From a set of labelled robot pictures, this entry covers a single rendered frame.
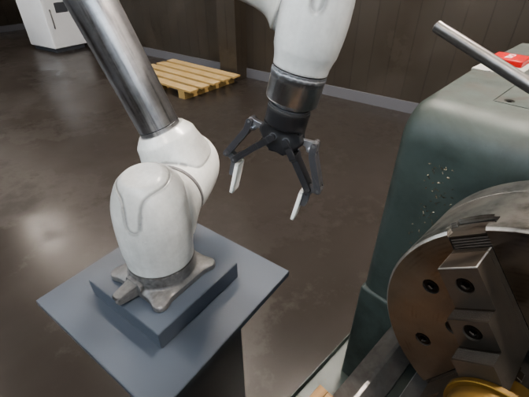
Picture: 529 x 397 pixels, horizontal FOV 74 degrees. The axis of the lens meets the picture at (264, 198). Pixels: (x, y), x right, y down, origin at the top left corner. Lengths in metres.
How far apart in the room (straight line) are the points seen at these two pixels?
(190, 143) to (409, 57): 3.43
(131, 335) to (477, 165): 0.73
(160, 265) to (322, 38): 0.53
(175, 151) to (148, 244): 0.23
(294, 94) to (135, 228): 0.39
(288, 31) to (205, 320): 0.62
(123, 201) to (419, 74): 3.66
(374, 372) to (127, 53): 0.76
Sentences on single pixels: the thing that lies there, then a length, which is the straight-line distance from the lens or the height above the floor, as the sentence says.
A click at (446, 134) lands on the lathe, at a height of 1.22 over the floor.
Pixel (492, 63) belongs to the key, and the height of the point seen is 1.35.
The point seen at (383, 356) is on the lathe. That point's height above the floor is 0.86.
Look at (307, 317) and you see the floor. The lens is 1.79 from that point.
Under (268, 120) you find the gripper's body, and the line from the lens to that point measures 0.60.
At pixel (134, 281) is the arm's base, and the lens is 0.84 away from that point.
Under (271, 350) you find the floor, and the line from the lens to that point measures 1.68.
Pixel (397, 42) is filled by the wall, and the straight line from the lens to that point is 4.11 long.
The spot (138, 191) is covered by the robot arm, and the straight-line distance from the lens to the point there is 0.71.
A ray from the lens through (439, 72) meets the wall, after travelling 4.05.
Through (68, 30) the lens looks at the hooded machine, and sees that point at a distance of 7.46.
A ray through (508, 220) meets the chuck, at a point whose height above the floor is 1.22.
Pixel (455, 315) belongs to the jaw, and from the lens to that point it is 0.41.
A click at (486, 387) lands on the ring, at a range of 0.40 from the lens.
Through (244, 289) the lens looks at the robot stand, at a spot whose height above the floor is 0.75.
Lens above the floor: 1.43
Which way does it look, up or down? 35 degrees down
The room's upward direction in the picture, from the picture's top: straight up
